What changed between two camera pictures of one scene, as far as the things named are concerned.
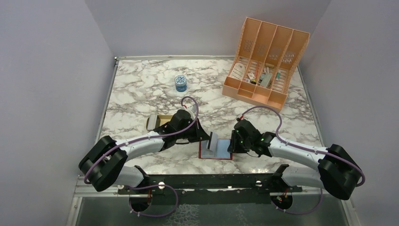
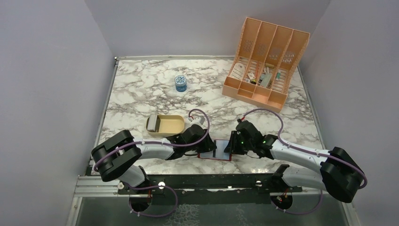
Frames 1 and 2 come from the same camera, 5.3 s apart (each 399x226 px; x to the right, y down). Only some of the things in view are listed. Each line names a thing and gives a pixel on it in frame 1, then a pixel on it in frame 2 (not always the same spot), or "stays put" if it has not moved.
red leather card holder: x=221 y=153 stays put
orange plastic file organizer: x=268 y=57 stays put
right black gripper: x=234 y=147 stays put
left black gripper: x=200 y=133 → x=208 y=145
